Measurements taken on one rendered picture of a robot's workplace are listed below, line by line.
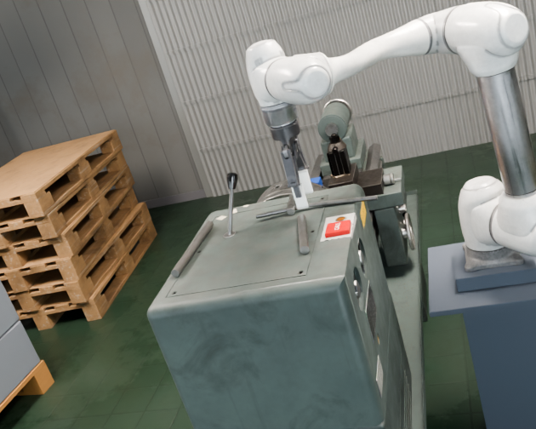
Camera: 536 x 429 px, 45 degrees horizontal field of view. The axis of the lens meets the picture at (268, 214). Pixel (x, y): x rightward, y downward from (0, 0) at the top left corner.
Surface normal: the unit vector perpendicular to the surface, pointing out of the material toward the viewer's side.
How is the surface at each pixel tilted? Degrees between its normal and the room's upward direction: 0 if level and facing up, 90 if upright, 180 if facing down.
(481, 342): 90
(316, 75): 90
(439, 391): 0
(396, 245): 90
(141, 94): 90
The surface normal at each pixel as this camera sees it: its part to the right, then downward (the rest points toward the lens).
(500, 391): -0.21, 0.42
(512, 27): 0.40, 0.13
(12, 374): 0.91, -0.14
